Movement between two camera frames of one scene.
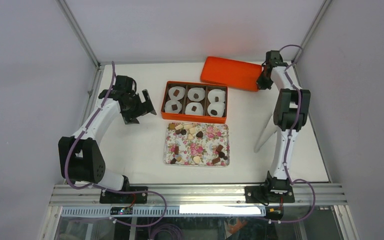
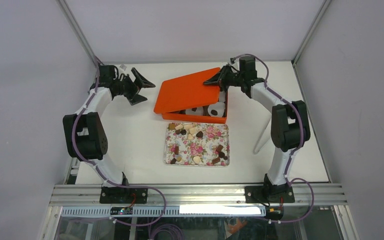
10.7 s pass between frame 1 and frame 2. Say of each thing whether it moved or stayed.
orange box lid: moved
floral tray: stayed
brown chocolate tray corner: stayed
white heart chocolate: stayed
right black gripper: moved
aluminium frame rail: stayed
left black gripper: moved
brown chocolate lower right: stayed
